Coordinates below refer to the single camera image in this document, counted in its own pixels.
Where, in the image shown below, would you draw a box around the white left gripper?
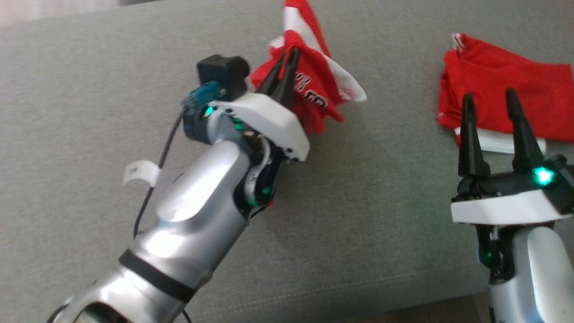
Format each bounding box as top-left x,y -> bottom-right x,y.
209,47 -> 311,162

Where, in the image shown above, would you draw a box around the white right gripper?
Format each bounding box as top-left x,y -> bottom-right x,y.
451,87 -> 566,225

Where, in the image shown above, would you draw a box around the white cable tag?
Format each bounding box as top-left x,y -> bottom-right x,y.
122,160 -> 161,188

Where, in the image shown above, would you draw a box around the red white jersey shirt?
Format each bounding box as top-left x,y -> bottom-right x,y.
437,32 -> 574,155

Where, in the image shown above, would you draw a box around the red white-striped shorts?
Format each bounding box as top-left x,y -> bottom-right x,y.
249,0 -> 368,135

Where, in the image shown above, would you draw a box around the black left cable teal plug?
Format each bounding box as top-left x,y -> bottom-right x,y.
133,82 -> 227,239

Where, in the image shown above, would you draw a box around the grey fabric sofa seat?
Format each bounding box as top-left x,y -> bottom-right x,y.
0,0 -> 574,323

